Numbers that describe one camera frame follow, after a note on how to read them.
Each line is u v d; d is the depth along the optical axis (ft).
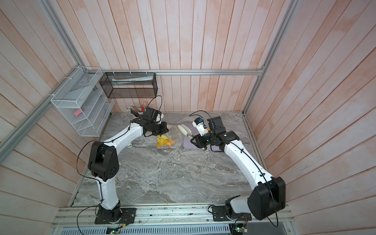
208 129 2.16
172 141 3.14
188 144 2.57
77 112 2.69
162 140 3.17
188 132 2.62
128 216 2.39
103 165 1.66
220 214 2.40
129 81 2.96
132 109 3.46
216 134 1.98
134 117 3.37
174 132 3.13
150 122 2.37
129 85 3.46
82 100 2.52
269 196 1.30
